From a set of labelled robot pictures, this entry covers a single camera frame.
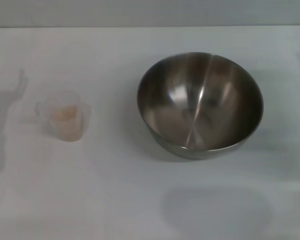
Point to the stainless steel mixing bowl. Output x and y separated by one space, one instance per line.
200 105

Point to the clear plastic measuring cup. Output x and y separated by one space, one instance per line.
52 100

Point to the uncooked white rice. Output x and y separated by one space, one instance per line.
65 116

